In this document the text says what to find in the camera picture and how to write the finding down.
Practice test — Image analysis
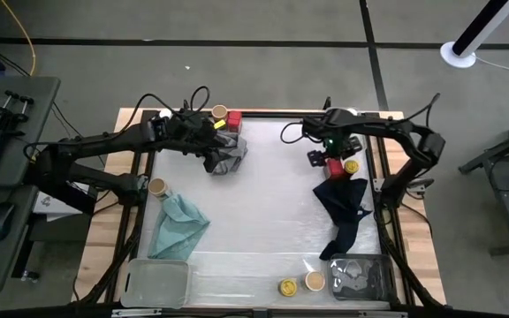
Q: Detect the black aluminium table frame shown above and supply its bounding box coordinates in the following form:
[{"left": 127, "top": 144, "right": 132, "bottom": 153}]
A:
[{"left": 72, "top": 97, "right": 448, "bottom": 317}]

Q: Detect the red-lid spice jar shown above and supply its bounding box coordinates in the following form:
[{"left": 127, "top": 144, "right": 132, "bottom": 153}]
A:
[
  {"left": 226, "top": 110, "right": 243, "bottom": 133},
  {"left": 324, "top": 157, "right": 346, "bottom": 180}
]

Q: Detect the white cable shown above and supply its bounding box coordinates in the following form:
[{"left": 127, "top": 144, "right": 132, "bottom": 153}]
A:
[{"left": 474, "top": 56, "right": 509, "bottom": 77}]

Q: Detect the clear bin with dark contents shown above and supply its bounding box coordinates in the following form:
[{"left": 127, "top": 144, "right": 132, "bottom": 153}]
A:
[{"left": 327, "top": 253, "right": 395, "bottom": 302}]

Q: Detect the teal cloth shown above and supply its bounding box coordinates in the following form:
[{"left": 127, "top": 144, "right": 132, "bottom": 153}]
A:
[{"left": 147, "top": 193, "right": 211, "bottom": 261}]

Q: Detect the black pole on white base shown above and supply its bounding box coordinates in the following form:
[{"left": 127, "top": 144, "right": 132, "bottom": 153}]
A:
[{"left": 439, "top": 0, "right": 509, "bottom": 70}]

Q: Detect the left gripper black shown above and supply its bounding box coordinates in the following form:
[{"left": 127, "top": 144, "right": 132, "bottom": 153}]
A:
[{"left": 172, "top": 112, "right": 239, "bottom": 174}]

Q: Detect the tan-topped white-lid spice jar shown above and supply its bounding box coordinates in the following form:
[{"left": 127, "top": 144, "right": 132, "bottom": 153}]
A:
[
  {"left": 211, "top": 104, "right": 229, "bottom": 125},
  {"left": 148, "top": 177, "right": 171, "bottom": 201},
  {"left": 303, "top": 270, "right": 327, "bottom": 293}
]

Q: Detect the grey desk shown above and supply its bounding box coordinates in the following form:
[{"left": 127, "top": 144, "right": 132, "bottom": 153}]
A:
[{"left": 0, "top": 76, "right": 62, "bottom": 296}]

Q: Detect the black computer mouse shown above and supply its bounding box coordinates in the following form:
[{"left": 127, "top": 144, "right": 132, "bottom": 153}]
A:
[{"left": 0, "top": 201, "right": 17, "bottom": 242}]

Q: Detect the silver metal bracket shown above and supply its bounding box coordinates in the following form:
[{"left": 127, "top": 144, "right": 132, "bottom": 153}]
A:
[{"left": 110, "top": 307, "right": 163, "bottom": 317}]

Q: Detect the white glossy table sheet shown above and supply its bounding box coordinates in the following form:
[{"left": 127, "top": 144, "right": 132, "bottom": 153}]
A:
[{"left": 138, "top": 115, "right": 391, "bottom": 309}]

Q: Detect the black clamp stand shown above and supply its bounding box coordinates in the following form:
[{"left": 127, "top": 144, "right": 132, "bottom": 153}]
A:
[{"left": 0, "top": 89, "right": 35, "bottom": 133}]

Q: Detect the grey cloth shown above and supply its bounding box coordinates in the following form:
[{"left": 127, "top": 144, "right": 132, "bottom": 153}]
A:
[{"left": 208, "top": 131, "right": 249, "bottom": 176}]

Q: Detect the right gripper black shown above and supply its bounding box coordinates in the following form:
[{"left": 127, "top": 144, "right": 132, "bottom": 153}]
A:
[{"left": 307, "top": 132, "right": 365, "bottom": 168}]

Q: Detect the yellow cable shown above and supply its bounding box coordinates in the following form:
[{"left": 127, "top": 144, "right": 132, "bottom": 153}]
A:
[{"left": 0, "top": 0, "right": 37, "bottom": 77}]

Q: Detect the navy blue cloth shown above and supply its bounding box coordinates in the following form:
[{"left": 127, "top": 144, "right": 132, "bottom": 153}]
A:
[{"left": 312, "top": 178, "right": 374, "bottom": 261}]

